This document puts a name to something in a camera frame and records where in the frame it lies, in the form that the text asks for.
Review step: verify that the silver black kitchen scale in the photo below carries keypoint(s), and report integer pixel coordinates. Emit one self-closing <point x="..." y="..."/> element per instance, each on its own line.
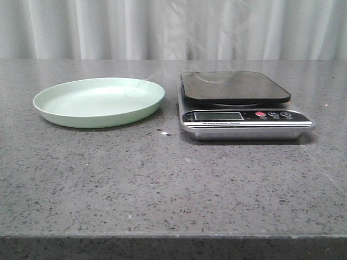
<point x="238" y="105"/>

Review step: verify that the light green round plate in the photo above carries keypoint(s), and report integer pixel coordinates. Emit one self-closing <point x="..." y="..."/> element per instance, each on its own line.
<point x="100" y="102"/>

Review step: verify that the white pleated curtain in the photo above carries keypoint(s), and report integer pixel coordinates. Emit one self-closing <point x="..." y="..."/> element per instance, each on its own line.
<point x="282" y="30"/>

